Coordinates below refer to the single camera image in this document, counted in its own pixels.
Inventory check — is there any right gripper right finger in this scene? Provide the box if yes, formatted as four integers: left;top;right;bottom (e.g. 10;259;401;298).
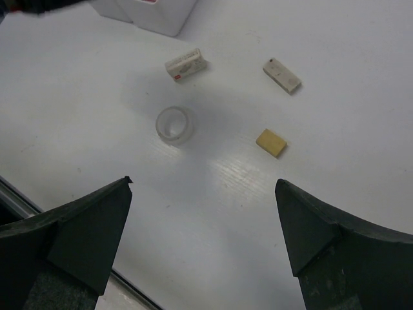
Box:
275;179;412;309

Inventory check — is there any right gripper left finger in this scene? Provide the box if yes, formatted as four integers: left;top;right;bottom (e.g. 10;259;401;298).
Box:
1;177;132;309

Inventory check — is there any small yellow eraser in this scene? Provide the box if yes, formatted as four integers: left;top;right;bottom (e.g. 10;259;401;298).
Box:
256;129;287;158

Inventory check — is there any beige eraser block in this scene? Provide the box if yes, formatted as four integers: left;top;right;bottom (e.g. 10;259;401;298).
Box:
263;58;302;95

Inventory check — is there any clear tape roll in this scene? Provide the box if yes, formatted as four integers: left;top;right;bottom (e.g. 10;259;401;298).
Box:
156;106;195;146

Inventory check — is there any left white compartment container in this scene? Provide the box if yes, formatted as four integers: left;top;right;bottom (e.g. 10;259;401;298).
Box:
90;0;133;23

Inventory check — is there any white compartment container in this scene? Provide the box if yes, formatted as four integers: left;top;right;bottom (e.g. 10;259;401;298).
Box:
90;0;133;23
118;0;197;37

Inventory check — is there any right white compartment container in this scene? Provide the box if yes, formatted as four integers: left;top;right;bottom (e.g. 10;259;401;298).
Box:
118;0;197;37

